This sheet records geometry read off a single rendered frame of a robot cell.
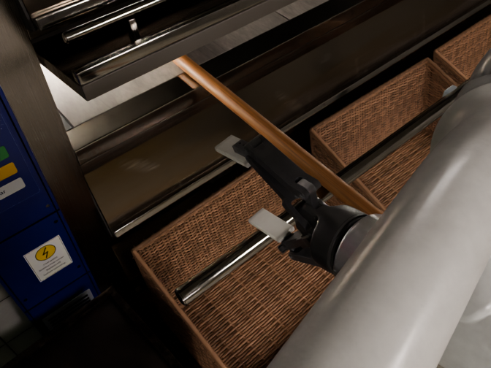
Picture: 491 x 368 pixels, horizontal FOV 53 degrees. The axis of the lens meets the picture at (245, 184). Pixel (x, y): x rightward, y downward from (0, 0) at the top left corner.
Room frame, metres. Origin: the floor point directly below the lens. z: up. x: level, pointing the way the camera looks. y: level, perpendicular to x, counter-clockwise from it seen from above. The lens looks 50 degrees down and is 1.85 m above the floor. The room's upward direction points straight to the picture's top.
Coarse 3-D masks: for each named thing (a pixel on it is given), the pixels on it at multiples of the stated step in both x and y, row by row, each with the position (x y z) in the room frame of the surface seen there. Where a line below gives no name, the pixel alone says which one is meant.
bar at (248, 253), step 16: (448, 96) 0.79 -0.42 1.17; (432, 112) 0.74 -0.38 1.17; (400, 128) 0.70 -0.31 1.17; (416, 128) 0.70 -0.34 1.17; (384, 144) 0.65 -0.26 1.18; (400, 144) 0.67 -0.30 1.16; (368, 160) 0.61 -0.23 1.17; (352, 176) 0.58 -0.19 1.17; (320, 192) 0.54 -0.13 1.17; (256, 240) 0.44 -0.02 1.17; (272, 240) 0.45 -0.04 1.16; (224, 256) 0.41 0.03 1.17; (240, 256) 0.41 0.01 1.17; (208, 272) 0.38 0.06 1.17; (224, 272) 0.38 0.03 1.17; (176, 288) 0.35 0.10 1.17; (192, 288) 0.35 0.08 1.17; (208, 288) 0.36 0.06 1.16
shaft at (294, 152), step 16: (176, 64) 0.88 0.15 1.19; (192, 64) 0.85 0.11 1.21; (208, 80) 0.80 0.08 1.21; (224, 96) 0.76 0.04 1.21; (240, 112) 0.71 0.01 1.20; (256, 112) 0.71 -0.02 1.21; (256, 128) 0.67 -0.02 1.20; (272, 128) 0.66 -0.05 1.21; (288, 144) 0.62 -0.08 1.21; (304, 160) 0.59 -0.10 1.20; (320, 176) 0.55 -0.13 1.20; (336, 176) 0.55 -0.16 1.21; (336, 192) 0.52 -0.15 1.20; (352, 192) 0.51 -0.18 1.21; (368, 208) 0.48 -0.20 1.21
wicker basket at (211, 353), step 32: (224, 192) 0.80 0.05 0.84; (256, 192) 0.86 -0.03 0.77; (192, 224) 0.72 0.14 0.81; (224, 224) 0.77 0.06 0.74; (160, 256) 0.64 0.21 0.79; (192, 256) 0.68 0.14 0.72; (256, 256) 0.76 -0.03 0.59; (288, 256) 0.76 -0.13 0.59; (160, 288) 0.54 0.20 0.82; (224, 288) 0.66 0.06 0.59; (256, 288) 0.66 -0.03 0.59; (288, 288) 0.66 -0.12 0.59; (320, 288) 0.66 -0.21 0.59; (192, 320) 0.56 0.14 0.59; (224, 320) 0.56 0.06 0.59; (256, 320) 0.56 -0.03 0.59; (288, 320) 0.57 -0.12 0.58; (192, 352) 0.47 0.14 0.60; (224, 352) 0.48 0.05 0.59; (256, 352) 0.47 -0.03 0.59
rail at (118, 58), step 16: (240, 0) 0.71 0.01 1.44; (256, 0) 0.73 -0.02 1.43; (192, 16) 0.67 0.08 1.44; (208, 16) 0.67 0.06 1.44; (224, 16) 0.69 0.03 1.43; (160, 32) 0.62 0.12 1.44; (176, 32) 0.63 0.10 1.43; (192, 32) 0.65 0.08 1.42; (128, 48) 0.58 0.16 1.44; (144, 48) 0.59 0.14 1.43; (160, 48) 0.61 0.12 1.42; (96, 64) 0.55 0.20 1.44; (112, 64) 0.56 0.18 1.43; (80, 80) 0.53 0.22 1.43
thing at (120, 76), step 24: (192, 0) 0.78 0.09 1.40; (216, 0) 0.77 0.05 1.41; (288, 0) 0.77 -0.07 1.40; (120, 24) 0.71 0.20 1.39; (144, 24) 0.70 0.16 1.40; (168, 24) 0.69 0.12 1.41; (216, 24) 0.67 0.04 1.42; (240, 24) 0.70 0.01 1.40; (48, 48) 0.65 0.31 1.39; (72, 48) 0.64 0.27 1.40; (96, 48) 0.63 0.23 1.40; (168, 48) 0.61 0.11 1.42; (192, 48) 0.64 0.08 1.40; (120, 72) 0.56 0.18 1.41; (144, 72) 0.58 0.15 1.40; (96, 96) 0.53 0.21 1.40
